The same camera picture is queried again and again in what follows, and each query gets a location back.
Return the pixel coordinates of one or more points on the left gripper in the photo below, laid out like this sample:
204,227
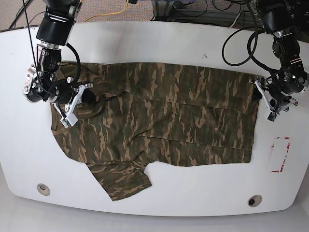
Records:
275,100

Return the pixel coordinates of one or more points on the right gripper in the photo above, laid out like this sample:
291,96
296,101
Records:
82,95

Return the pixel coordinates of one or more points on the camouflage t-shirt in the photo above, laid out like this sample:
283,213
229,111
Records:
145,112

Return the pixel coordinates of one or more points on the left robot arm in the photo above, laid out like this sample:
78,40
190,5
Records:
282,19

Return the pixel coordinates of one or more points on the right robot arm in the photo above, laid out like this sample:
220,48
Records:
41,83

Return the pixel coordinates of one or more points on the red tape marking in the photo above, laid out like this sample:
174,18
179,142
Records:
279,152

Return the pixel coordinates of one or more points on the grey metal stand base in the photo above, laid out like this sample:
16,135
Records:
163,10

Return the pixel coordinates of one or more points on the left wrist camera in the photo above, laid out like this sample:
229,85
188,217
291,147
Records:
272,116

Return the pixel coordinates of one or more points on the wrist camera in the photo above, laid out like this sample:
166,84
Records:
272,116
69,121

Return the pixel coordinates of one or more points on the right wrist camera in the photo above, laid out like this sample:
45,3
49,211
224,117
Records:
69,121

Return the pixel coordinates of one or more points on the left table cable grommet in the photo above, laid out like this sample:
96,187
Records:
43,189

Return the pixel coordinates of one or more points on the table cable grommet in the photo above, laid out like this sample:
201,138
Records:
43,189
255,200

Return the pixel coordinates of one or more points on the right table cable grommet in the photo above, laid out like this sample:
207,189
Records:
255,200

